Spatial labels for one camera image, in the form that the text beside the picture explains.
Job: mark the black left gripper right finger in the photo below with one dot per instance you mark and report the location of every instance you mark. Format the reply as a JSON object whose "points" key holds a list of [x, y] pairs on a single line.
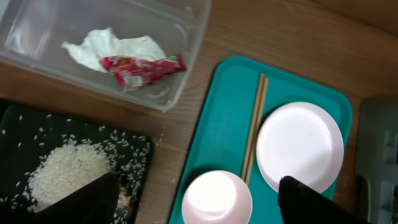
{"points": [[299, 204]]}

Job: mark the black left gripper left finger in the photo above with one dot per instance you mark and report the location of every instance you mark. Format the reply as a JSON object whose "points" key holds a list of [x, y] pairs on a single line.
{"points": [[93, 203]]}

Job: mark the brown food scrap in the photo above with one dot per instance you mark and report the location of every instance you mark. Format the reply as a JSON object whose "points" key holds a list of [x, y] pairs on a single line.
{"points": [[125, 199]]}

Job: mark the large white plate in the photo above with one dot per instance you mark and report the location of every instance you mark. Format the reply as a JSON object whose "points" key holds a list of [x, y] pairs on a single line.
{"points": [[303, 141]]}

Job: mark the pink bowl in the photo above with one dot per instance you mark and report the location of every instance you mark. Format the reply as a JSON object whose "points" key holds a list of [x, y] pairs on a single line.
{"points": [[215, 197]]}

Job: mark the red snack wrapper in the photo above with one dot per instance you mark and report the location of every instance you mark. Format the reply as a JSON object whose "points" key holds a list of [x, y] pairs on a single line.
{"points": [[132, 72]]}

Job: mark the white napkin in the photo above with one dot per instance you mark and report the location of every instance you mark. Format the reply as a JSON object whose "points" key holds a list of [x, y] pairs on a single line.
{"points": [[99, 44]]}

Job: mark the white rice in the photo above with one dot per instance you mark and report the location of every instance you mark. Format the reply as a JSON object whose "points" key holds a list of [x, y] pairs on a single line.
{"points": [[64, 171]]}

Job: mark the grey dishwasher rack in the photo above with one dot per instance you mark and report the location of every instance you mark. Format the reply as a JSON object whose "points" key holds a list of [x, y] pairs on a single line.
{"points": [[376, 159]]}

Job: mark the black tray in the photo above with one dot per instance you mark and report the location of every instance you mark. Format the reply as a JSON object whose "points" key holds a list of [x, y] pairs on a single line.
{"points": [[29, 134]]}

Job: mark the teal plastic tray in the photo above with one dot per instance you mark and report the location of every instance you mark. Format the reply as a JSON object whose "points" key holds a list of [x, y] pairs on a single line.
{"points": [[219, 142]]}

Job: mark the clear plastic bin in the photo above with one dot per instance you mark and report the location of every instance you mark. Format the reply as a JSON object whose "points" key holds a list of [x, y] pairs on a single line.
{"points": [[32, 33]]}

